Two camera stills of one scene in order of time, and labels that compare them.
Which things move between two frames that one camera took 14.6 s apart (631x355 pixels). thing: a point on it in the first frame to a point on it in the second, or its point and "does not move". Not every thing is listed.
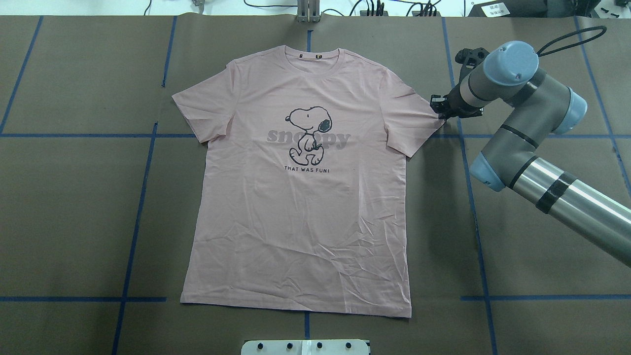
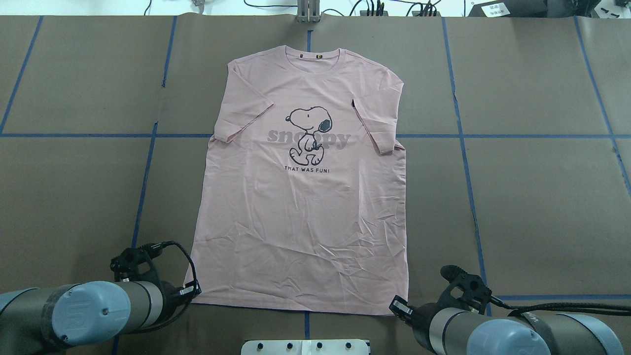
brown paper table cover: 97,176 does not move
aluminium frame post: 308,11 does not move
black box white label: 509,8 does not move
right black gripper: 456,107 to 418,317
